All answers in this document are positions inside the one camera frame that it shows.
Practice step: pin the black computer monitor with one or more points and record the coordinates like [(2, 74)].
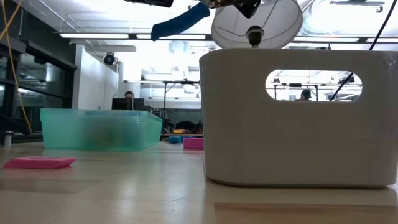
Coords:
[(119, 104)]

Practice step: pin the person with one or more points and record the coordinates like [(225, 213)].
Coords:
[(305, 94), (129, 97)]

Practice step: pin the white lamp shade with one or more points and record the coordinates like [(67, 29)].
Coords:
[(280, 28)]

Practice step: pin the ceiling strip light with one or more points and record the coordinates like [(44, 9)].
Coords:
[(93, 35), (326, 39), (186, 37), (382, 40)]

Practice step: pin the translucent green plastic bin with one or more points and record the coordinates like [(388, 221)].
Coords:
[(93, 130)]

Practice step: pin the black round ceiling camera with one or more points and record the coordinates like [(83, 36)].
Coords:
[(109, 58)]

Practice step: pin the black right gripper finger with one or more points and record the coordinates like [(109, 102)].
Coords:
[(248, 7)]

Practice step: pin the pink rubber eraser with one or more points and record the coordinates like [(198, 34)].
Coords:
[(40, 162), (192, 143)]

